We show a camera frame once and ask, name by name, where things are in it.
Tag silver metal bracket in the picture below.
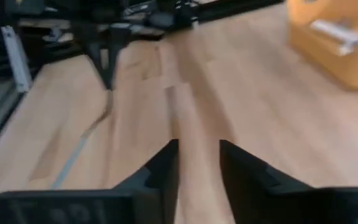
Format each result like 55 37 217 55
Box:
0 24 33 94

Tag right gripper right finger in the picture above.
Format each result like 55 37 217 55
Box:
219 139 358 224

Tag white handled fork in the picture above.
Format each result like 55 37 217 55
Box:
308 18 358 57

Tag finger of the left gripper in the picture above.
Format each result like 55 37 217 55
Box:
107 37 127 90
87 43 110 90

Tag teal handled fork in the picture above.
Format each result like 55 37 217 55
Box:
50 89 114 190

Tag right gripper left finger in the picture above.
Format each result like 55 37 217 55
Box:
0 139 179 224

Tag orange plastic bin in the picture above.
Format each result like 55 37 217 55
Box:
286 0 358 91

